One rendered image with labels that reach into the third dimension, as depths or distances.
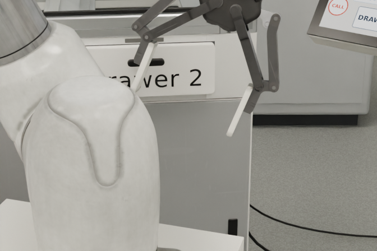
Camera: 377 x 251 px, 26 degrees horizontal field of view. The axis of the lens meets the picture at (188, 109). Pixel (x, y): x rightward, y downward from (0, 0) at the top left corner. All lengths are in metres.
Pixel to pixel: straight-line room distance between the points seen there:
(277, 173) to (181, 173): 1.39
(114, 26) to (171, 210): 0.45
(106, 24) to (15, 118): 0.60
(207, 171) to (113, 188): 0.88
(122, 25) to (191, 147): 0.31
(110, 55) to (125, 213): 0.75
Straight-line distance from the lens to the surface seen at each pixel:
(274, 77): 1.03
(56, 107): 0.96
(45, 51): 1.10
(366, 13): 1.64
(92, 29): 1.68
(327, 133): 3.55
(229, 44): 1.71
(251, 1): 1.02
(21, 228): 1.24
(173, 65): 1.69
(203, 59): 1.69
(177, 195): 1.84
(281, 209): 2.94
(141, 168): 0.96
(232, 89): 1.75
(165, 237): 1.19
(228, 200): 1.86
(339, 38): 1.64
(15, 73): 1.10
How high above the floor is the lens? 1.47
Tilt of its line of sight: 23 degrees down
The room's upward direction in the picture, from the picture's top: straight up
